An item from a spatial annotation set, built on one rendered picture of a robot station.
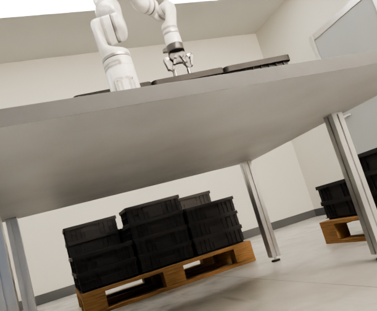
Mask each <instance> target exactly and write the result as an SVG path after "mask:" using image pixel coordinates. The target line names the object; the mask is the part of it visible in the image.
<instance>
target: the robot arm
mask: <svg viewBox="0 0 377 311"><path fill-rule="evenodd" d="M128 1H129V3H130V4H131V6H132V7H133V9H134V10H136V11H137V12H139V13H142V14H146V15H149V16H151V17H152V18H153V19H155V20H156V21H158V22H164V23H163V24H162V33H163V35H164V40H165V45H166V48H163V50H162V52H163V54H167V53H168V57H167V58H165V57H164V59H163V62H164V64H165V66H166V68H167V70H168V72H169V71H171V72H173V76H177V72H176V70H175V67H176V65H178V64H183V65H184V66H185V67H186V68H187V72H188V73H192V71H191V67H193V65H194V61H193V54H192V53H190V54H187V53H186V52H185V51H184V47H183V43H182V40H181V36H180V34H179V32H178V28H177V25H176V8H175V5H174V3H172V2H171V1H169V0H166V1H164V2H163V3H162V4H160V5H158V3H157V1H156V0H128ZM93 3H94V5H95V11H96V19H93V20H92V21H91V29H92V33H93V36H94V39H95V41H96V44H97V47H98V50H99V53H100V57H101V60H102V64H103V67H104V71H105V73H106V77H107V81H108V84H109V88H110V92H112V91H120V90H124V89H132V88H139V87H140V84H139V80H138V77H137V74H136V70H135V67H134V64H133V61H132V58H131V54H130V52H129V50H128V49H126V48H123V47H115V46H112V45H115V44H118V43H122V42H124V41H125V40H126V39H127V37H128V30H127V27H126V23H125V20H124V19H123V17H122V10H121V7H120V4H119V3H118V1H117V0H93ZM186 56H187V57H188V59H189V62H190V64H189V63H188V61H187V60H186ZM168 60H170V61H171V62H173V65H172V68H171V67H170V65H169V63H168Z"/></svg>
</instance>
